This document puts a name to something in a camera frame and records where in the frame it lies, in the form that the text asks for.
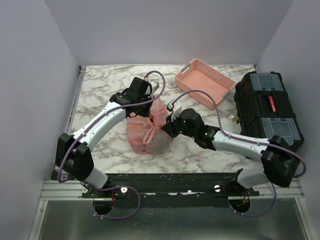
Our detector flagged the small yellow black object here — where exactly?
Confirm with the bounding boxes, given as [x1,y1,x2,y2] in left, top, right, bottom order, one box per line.
[228,114,240,124]

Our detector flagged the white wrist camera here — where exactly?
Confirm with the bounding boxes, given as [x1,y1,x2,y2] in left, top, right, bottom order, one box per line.
[147,80,159,94]
[167,99,182,122]

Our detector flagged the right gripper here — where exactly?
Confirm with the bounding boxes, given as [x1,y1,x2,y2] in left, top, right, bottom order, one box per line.
[161,111,197,139]

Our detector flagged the black plastic toolbox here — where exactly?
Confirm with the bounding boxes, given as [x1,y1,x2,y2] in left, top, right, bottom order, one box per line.
[234,71,305,152]

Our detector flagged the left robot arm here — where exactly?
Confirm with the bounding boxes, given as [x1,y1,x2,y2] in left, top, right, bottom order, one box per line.
[55,77,159,198]

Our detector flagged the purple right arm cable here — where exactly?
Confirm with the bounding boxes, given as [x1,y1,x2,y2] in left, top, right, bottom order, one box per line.
[171,89,308,218]

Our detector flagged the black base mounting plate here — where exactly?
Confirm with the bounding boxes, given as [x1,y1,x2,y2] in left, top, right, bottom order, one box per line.
[82,172,259,209]

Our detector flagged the pink plastic bag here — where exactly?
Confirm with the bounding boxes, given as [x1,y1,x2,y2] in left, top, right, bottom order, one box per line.
[126,98,173,155]

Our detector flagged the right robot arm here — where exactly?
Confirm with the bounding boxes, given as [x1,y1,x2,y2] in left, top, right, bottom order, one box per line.
[162,108,300,196]

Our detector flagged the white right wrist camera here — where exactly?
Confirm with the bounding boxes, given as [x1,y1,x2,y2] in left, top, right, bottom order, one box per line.
[167,99,182,122]

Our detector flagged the pink perforated plastic basket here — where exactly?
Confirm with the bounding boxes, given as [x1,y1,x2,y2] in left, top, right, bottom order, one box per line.
[175,58,236,110]

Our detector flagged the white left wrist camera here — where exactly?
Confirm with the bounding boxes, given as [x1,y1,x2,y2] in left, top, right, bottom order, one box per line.
[147,80,159,94]

